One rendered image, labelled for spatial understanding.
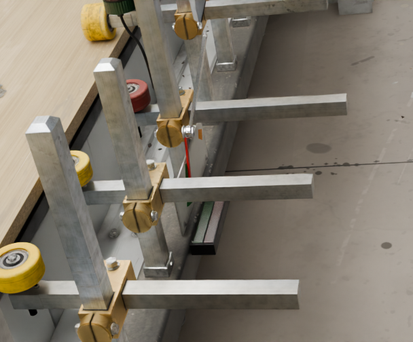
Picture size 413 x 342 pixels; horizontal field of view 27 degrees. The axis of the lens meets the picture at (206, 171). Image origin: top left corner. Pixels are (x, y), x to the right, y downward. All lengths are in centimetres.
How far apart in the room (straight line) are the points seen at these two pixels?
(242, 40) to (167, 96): 70
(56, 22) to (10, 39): 12
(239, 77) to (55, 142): 106
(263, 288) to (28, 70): 85
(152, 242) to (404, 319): 106
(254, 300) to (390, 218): 151
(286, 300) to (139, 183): 33
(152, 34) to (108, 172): 43
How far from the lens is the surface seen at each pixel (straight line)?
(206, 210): 162
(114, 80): 128
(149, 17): 151
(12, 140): 160
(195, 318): 244
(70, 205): 111
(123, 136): 133
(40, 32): 202
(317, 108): 159
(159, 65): 155
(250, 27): 231
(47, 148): 107
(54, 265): 158
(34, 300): 131
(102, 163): 181
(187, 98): 165
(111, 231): 175
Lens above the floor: 165
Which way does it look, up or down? 33 degrees down
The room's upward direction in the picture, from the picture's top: 12 degrees counter-clockwise
